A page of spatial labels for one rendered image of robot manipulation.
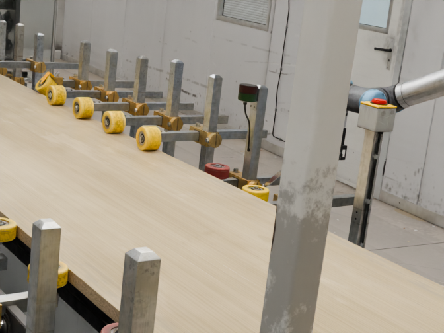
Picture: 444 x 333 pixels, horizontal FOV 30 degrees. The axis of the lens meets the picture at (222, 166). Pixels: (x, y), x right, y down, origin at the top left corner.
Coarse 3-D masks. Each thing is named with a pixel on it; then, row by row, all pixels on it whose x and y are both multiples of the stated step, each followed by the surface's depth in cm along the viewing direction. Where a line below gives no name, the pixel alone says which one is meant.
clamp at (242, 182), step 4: (232, 172) 273; (240, 172) 275; (232, 176) 272; (236, 176) 270; (240, 176) 270; (240, 180) 268; (244, 180) 267; (248, 180) 266; (252, 180) 267; (256, 180) 268; (240, 184) 268; (244, 184) 267; (248, 184) 266; (252, 184) 265; (256, 184) 265; (260, 184) 266; (240, 188) 268
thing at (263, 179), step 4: (260, 176) 277; (264, 176) 277; (268, 176) 278; (272, 176) 279; (280, 176) 280; (224, 180) 266; (228, 180) 267; (232, 180) 268; (236, 180) 269; (260, 180) 275; (264, 180) 276; (276, 180) 279; (232, 184) 269; (236, 184) 270; (272, 184) 279; (276, 184) 280
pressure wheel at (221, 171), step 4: (208, 164) 266; (212, 164) 267; (216, 164) 265; (220, 164) 268; (208, 168) 262; (212, 168) 262; (216, 168) 261; (220, 168) 262; (224, 168) 262; (228, 168) 263; (208, 172) 263; (212, 172) 262; (216, 172) 262; (220, 172) 262; (224, 172) 262; (228, 172) 264; (216, 176) 262; (220, 176) 262; (224, 176) 263; (228, 176) 265
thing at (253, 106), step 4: (240, 84) 258; (244, 84) 259; (248, 84) 260; (252, 84) 261; (240, 92) 258; (240, 100) 259; (244, 104) 259; (252, 104) 262; (256, 104) 260; (244, 108) 260; (252, 108) 262; (256, 108) 261; (244, 112) 261; (248, 120) 262; (248, 124) 262; (248, 132) 263; (248, 136) 264; (248, 140) 264; (248, 144) 264; (248, 148) 265
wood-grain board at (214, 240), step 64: (0, 128) 284; (64, 128) 296; (0, 192) 213; (64, 192) 219; (128, 192) 226; (192, 192) 234; (64, 256) 174; (192, 256) 183; (256, 256) 188; (192, 320) 151; (256, 320) 154; (320, 320) 157; (384, 320) 161
